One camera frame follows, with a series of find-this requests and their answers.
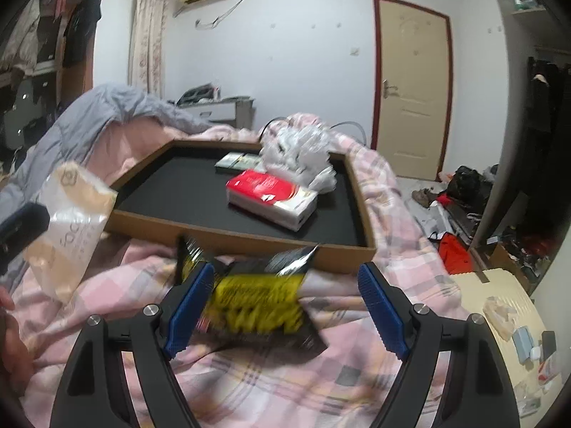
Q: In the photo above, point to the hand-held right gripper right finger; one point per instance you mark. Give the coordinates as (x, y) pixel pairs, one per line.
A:
(383, 316)

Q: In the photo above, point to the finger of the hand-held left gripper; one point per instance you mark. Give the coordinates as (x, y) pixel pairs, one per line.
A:
(22, 227)

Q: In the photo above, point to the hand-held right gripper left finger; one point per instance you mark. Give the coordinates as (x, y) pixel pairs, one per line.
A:
(189, 316)

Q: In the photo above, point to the black yellow wipes packet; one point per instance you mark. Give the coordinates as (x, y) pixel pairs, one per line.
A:
(258, 303)

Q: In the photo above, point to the brown cardboard box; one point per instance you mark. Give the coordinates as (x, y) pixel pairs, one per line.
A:
(200, 187)

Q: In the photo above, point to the person's left hand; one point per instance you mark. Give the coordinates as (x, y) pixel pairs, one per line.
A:
(15, 352)

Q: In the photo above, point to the red bag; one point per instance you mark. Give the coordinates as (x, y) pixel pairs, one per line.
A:
(455, 254)

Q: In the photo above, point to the pink plaid bed cover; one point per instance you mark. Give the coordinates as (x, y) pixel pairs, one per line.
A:
(267, 388)

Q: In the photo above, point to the beige cardboard carton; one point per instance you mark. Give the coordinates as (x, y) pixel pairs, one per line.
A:
(481, 365)

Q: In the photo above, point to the clear plastic wrap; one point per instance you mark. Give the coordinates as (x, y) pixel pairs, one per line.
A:
(499, 316)

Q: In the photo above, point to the brown shoes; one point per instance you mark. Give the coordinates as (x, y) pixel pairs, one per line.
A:
(426, 197)

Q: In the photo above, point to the small grey blue box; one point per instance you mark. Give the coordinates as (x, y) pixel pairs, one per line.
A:
(522, 341)

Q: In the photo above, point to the grey and pink quilt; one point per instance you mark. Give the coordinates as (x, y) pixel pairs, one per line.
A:
(102, 111)

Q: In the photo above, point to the red tissue pack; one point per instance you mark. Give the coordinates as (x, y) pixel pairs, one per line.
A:
(272, 196)

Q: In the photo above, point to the black bag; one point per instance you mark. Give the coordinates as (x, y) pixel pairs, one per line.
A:
(466, 185)

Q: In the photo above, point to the green tissue pack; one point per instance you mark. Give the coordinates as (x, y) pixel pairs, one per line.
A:
(236, 162)

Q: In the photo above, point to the open wooden wardrobe with clothes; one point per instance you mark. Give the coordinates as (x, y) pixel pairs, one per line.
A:
(40, 67)

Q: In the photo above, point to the black phone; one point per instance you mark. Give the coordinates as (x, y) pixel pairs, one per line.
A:
(548, 344)

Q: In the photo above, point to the white plastic bag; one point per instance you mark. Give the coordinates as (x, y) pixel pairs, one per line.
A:
(299, 151)

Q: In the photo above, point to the grey desk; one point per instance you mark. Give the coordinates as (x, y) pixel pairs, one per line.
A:
(223, 109)

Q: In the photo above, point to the black items on desk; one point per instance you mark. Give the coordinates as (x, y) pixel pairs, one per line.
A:
(198, 94)

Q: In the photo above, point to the floral curtain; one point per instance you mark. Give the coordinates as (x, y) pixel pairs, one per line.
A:
(149, 31)

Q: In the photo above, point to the hanging dark clothes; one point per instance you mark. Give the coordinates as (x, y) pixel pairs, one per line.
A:
(546, 120)

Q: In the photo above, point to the sliding door wardrobe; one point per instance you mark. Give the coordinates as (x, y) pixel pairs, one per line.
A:
(526, 98)

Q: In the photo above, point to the cream door with red frame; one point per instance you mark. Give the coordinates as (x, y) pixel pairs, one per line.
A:
(412, 84)

